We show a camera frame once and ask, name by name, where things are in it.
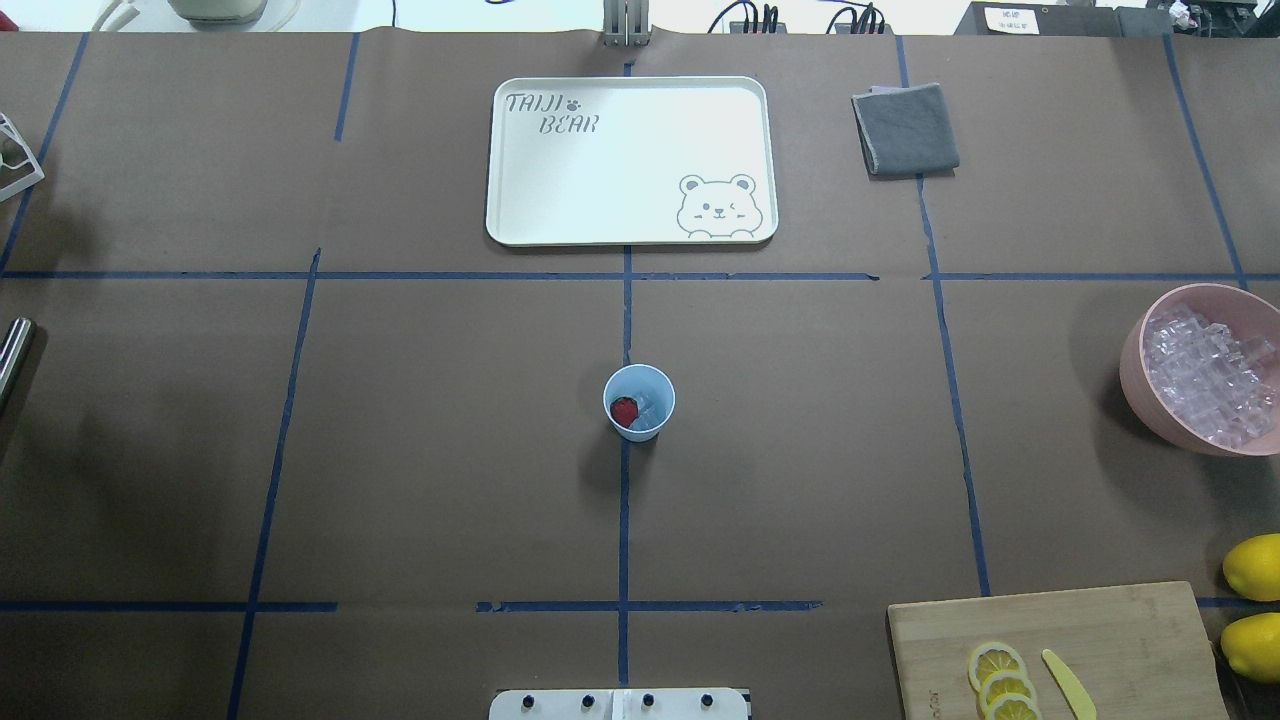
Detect red strawberry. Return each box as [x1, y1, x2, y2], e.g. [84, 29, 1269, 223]
[608, 396, 641, 429]

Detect steel muddler black tip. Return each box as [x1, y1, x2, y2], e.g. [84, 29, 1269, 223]
[0, 316, 36, 413]

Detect light blue plastic cup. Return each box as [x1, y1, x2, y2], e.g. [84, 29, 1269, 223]
[602, 364, 677, 443]

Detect ice cubes in cup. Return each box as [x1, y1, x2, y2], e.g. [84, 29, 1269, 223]
[628, 395, 666, 432]

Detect pink bowl of ice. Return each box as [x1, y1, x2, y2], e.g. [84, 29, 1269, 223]
[1119, 283, 1279, 457]

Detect white bear serving tray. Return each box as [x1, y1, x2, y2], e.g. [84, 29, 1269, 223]
[485, 76, 780, 249]

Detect grey folded cloth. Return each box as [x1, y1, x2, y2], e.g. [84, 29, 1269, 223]
[851, 82, 960, 178]

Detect lemon slice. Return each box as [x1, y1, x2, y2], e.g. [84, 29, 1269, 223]
[984, 693, 1043, 720]
[977, 671, 1039, 716]
[966, 641, 1027, 692]

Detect yellow plastic knife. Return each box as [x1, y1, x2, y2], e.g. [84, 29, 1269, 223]
[1041, 648, 1098, 720]

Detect wooden cutting board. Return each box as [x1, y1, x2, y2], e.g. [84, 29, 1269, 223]
[887, 582, 1228, 719]

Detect whole yellow lemon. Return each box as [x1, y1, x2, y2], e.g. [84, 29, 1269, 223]
[1219, 612, 1279, 684]
[1222, 533, 1279, 603]

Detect aluminium frame post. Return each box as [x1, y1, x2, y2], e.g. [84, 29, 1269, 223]
[602, 0, 652, 47]

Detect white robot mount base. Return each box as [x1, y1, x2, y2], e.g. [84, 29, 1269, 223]
[488, 687, 753, 719]

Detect white wire cup rack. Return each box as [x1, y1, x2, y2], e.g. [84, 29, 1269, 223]
[1, 113, 45, 202]

